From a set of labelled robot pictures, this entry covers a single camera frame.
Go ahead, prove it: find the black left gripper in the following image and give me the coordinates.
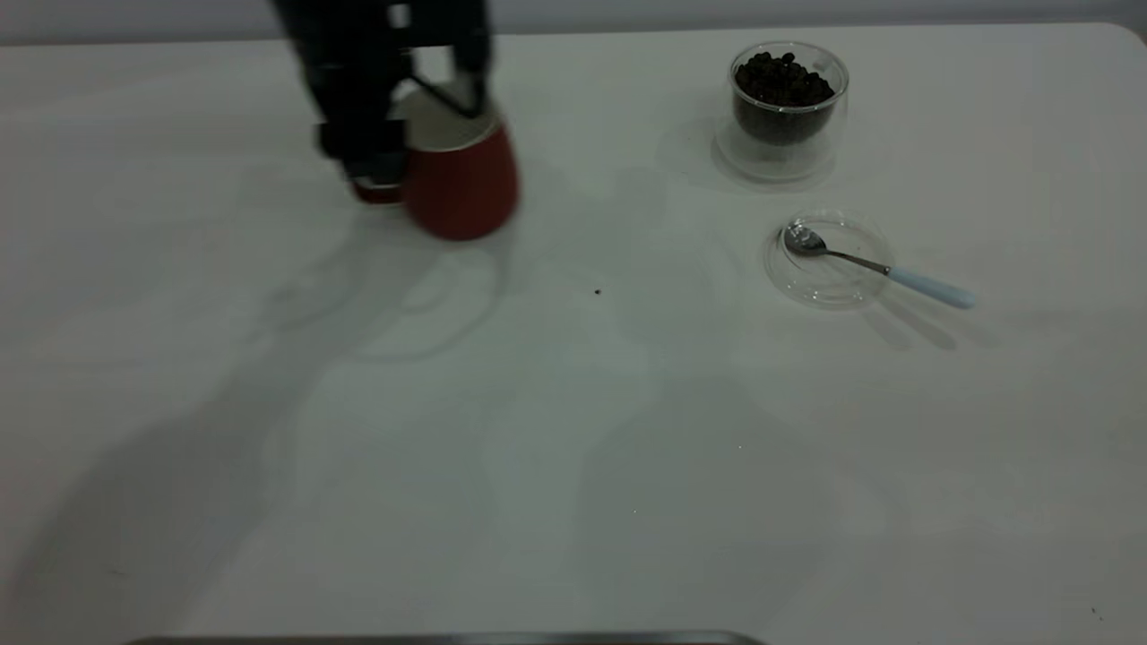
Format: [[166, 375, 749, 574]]
[[272, 0, 493, 185]]

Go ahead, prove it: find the red ceramic mug white inside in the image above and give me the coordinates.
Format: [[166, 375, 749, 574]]
[[349, 79, 522, 242]]

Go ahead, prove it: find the metal spoon light blue handle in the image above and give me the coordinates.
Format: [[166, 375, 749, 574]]
[[783, 224, 977, 311]]

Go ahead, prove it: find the clear double-walled glass cup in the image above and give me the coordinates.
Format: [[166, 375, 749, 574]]
[[714, 41, 850, 186]]

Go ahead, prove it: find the clear round glass saucer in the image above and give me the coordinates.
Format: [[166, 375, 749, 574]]
[[763, 209, 895, 311]]

